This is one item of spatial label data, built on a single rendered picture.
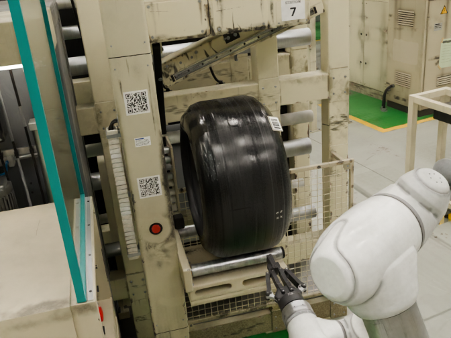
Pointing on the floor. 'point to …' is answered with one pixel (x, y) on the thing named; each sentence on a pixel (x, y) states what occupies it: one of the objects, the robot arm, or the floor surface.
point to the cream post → (145, 162)
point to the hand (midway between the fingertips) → (272, 264)
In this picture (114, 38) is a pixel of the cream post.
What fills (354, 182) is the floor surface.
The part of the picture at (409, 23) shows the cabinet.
